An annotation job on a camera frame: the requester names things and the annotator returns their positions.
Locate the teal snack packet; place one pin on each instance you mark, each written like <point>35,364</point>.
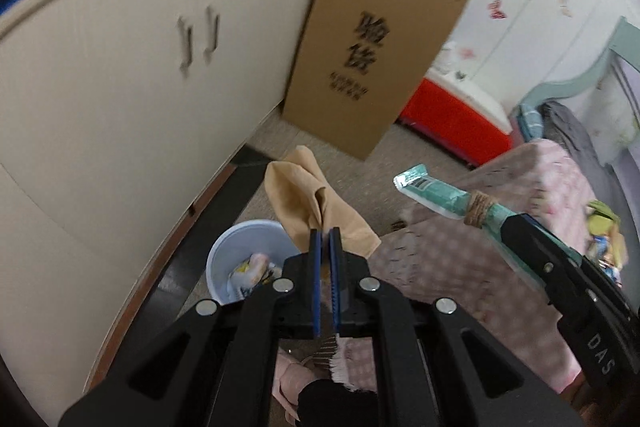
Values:
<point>476,209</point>

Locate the beige paper bag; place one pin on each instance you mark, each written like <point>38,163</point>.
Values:
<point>303,200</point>

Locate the red storage box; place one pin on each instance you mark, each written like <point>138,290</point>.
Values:
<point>460,117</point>

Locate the grey folded quilt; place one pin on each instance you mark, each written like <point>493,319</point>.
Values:
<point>561,126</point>

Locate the large cardboard box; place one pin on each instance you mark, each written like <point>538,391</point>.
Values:
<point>359,63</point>

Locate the pink slipper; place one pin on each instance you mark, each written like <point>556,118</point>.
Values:
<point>290,378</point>

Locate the light blue trash bin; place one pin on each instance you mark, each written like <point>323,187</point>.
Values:
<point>235,246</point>

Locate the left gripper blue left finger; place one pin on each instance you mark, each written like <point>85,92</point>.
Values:
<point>314,280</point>

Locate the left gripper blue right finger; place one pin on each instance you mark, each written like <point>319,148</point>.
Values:
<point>335,249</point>

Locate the beige low cabinet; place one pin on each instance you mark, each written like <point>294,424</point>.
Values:
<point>116,115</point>

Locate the green leaf plush wrapper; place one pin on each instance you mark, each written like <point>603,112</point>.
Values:
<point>607,246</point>

